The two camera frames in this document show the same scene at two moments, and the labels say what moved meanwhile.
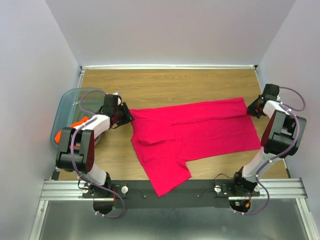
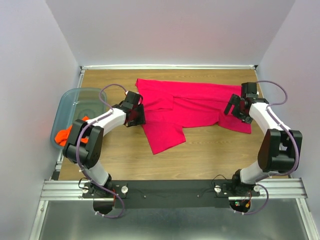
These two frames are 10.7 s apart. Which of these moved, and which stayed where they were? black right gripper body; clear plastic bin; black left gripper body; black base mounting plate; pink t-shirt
Moved: pink t-shirt; black right gripper body; black left gripper body
Stayed: clear plastic bin; black base mounting plate
